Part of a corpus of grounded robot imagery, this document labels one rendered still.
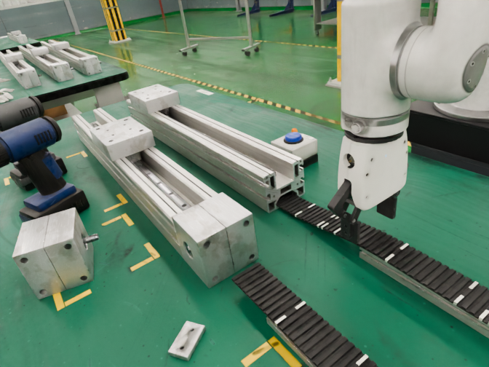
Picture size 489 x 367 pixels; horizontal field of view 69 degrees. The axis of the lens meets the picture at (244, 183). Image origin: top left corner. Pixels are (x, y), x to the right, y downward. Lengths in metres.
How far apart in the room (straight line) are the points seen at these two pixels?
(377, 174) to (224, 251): 0.25
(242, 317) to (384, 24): 0.41
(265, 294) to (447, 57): 0.35
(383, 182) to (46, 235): 0.53
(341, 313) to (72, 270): 0.43
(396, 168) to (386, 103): 0.12
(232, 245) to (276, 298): 0.11
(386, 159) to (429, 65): 0.15
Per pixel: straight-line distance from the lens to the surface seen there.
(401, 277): 0.58
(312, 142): 0.85
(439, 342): 0.53
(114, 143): 0.87
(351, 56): 0.45
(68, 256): 0.65
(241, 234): 0.57
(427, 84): 0.41
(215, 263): 0.57
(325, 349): 0.47
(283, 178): 0.74
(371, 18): 0.43
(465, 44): 0.41
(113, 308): 0.62
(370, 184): 0.50
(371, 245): 0.59
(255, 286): 0.53
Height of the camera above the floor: 1.20
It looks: 31 degrees down
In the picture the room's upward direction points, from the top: 9 degrees counter-clockwise
